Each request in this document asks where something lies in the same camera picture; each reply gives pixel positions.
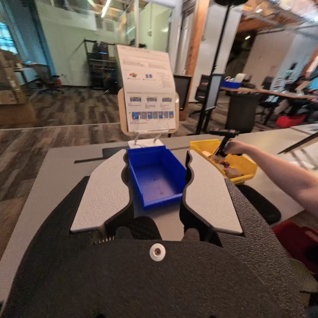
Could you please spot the printed instruction sheet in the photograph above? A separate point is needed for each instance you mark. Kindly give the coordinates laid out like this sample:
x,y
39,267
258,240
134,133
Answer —
x,y
146,74

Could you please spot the black rounded pad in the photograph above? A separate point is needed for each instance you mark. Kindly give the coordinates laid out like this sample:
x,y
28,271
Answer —
x,y
263,206

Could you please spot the red box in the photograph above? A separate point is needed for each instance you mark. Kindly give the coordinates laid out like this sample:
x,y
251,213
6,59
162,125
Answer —
x,y
290,121

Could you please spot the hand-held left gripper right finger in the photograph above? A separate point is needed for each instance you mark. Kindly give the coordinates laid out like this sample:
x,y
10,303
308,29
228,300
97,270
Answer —
x,y
211,198

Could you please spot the pile of wooden cubes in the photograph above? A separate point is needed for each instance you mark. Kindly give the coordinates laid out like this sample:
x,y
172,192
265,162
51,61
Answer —
x,y
233,172

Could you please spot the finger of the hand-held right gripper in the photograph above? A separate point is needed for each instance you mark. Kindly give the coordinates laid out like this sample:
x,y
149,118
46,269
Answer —
x,y
216,153

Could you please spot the wooden support post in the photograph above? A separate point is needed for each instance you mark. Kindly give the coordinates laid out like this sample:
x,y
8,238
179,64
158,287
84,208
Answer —
x,y
196,49

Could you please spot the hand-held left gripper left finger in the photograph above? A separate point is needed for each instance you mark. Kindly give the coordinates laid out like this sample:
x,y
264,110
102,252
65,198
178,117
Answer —
x,y
104,196

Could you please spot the open cardboard box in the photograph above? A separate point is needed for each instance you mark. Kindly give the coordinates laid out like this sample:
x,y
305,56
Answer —
x,y
15,114

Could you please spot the red plastic bin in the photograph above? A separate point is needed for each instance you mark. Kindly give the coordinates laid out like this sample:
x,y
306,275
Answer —
x,y
295,238

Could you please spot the blue plastic box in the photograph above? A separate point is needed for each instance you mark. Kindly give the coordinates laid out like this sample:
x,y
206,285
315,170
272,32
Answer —
x,y
156,183

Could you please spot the long wooden table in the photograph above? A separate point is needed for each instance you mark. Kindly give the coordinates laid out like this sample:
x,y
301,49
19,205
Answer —
x,y
273,92

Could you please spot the stack of cardboard boxes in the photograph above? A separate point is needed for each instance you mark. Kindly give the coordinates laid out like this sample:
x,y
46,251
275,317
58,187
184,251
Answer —
x,y
10,79

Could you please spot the blue storage bin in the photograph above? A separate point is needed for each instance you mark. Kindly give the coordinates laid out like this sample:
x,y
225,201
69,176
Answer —
x,y
231,85

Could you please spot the tall black pole stand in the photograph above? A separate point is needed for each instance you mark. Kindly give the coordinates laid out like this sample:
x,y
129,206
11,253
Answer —
x,y
223,32

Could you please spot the yellow plastic box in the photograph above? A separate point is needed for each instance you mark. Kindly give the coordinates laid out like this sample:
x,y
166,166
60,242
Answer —
x,y
241,164

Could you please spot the person's right hand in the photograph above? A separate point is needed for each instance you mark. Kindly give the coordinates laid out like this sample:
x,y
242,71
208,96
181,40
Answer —
x,y
237,147

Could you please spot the black mesh office chair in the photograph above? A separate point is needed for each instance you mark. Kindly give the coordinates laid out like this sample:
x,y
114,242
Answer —
x,y
44,77

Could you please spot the person's right forearm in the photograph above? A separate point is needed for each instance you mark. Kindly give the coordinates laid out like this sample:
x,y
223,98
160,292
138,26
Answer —
x,y
285,174

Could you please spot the dark panel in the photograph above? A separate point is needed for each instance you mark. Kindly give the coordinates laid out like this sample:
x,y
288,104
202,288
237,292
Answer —
x,y
241,111

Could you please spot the black shelving rack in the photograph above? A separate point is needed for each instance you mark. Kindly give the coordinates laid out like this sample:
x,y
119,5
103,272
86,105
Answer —
x,y
99,67

